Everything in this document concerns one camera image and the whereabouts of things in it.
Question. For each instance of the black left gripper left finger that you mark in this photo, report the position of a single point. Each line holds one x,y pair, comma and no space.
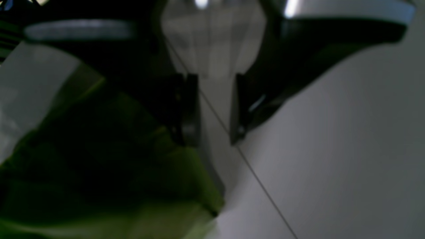
123,40

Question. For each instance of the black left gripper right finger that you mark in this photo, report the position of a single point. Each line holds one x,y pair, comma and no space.
302,40

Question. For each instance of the green T-shirt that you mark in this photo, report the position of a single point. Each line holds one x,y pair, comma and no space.
99,166

